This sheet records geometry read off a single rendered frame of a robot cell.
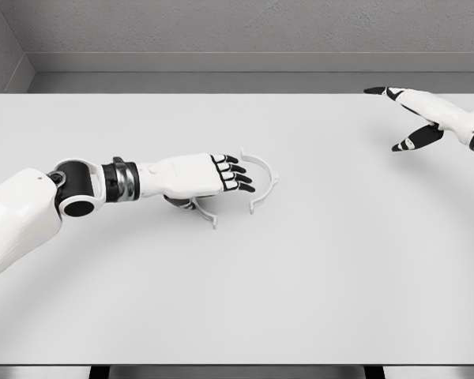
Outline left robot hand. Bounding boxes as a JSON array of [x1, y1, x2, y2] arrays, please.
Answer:
[[158, 152, 258, 210]]

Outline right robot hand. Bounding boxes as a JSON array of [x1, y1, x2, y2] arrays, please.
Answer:
[[363, 86, 465, 153]]

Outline white half-ring pipe clamp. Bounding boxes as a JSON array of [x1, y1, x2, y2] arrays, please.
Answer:
[[240, 147, 280, 215], [190, 195, 219, 231]]

